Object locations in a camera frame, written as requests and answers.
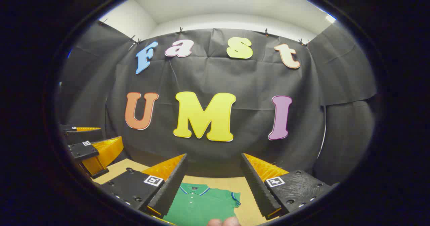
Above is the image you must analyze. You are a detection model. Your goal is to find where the green T-shirt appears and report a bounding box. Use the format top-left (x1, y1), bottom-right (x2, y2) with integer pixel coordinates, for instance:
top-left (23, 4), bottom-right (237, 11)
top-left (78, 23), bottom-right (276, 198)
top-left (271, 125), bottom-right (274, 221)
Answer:
top-left (163, 182), bottom-right (242, 226)

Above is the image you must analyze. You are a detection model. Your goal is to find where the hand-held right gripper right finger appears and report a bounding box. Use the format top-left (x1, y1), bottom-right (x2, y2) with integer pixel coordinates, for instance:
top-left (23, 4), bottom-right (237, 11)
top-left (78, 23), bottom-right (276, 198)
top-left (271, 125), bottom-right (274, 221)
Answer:
top-left (240, 153), bottom-right (340, 220)

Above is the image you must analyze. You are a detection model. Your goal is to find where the black backdrop cloth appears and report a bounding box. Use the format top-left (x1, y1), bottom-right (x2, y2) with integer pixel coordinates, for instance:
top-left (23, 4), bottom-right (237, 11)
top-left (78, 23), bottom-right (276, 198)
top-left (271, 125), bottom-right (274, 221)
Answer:
top-left (55, 19), bottom-right (378, 186)

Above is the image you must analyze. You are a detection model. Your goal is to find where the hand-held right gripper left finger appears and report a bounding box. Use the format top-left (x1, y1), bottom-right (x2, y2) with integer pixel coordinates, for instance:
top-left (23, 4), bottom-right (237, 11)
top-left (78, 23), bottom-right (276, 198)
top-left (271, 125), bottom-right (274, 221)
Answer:
top-left (98, 153), bottom-right (188, 225)

